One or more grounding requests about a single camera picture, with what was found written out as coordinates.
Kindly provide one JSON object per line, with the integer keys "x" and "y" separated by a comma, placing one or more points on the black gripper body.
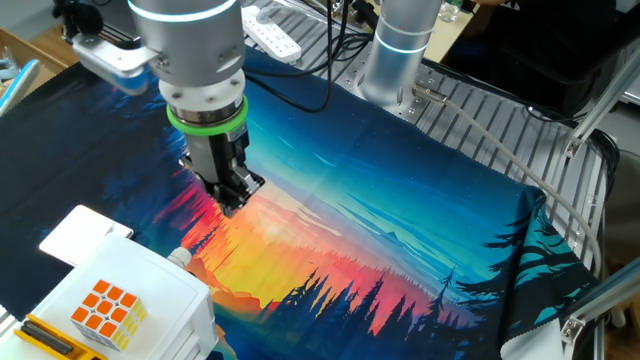
{"x": 215, "y": 155}

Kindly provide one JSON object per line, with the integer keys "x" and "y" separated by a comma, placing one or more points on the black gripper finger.
{"x": 247, "y": 185}
{"x": 222, "y": 197}

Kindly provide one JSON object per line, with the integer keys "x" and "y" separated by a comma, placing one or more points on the white plastic drawer cabinet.
{"x": 165, "y": 295}

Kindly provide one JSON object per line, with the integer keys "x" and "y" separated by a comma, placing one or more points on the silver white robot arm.
{"x": 190, "y": 45}

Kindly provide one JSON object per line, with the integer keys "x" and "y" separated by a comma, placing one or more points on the sunset forest print tablecloth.
{"x": 375, "y": 200}

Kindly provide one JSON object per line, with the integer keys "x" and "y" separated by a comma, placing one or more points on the white power strip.
{"x": 272, "y": 35}

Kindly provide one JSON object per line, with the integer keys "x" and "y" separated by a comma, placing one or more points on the white digital scale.
{"x": 80, "y": 232}

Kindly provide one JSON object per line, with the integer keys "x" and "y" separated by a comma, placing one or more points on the Rubik's cube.
{"x": 102, "y": 307}

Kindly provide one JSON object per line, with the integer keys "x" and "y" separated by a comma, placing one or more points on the white blue plastic panel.
{"x": 20, "y": 85}

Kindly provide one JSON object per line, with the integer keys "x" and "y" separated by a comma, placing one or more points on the brown wooden board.
{"x": 30, "y": 50}

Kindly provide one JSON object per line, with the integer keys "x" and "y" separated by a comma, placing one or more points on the yellow black tool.
{"x": 65, "y": 346}

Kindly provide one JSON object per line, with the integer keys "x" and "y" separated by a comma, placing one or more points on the beige desk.
{"x": 447, "y": 40}

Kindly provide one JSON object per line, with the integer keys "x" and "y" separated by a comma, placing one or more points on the clear plastic bottle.
{"x": 450, "y": 12}

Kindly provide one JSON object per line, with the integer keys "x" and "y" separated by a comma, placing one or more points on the black equipment case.
{"x": 540, "y": 55}

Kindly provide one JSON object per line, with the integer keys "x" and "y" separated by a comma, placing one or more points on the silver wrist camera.
{"x": 115, "y": 62}

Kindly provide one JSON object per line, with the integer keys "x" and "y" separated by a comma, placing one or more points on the aluminium frame beam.
{"x": 120, "y": 30}

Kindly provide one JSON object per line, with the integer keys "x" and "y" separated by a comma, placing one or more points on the slanted aluminium frame strut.
{"x": 600, "y": 107}

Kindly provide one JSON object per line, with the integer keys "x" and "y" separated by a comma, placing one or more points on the aluminium frame post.
{"x": 610, "y": 295}

